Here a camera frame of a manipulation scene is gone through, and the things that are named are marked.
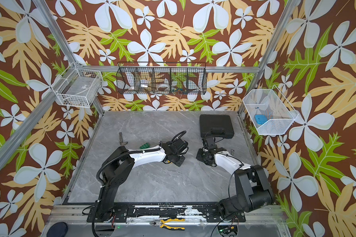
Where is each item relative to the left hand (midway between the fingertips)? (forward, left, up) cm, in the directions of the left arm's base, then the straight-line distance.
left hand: (182, 158), depth 93 cm
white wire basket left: (+28, +62, +33) cm, 76 cm away
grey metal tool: (+16, +44, -2) cm, 47 cm away
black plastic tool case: (+23, -25, +4) cm, 34 cm away
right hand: (+1, -10, +2) cm, 10 cm away
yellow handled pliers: (-35, +11, +1) cm, 37 cm away
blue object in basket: (+11, -43, +25) cm, 51 cm away
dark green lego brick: (+9, +24, 0) cm, 26 cm away
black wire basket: (+44, +24, +29) cm, 58 cm away
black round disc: (-38, +60, 0) cm, 71 cm away
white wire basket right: (+16, -50, +26) cm, 59 cm away
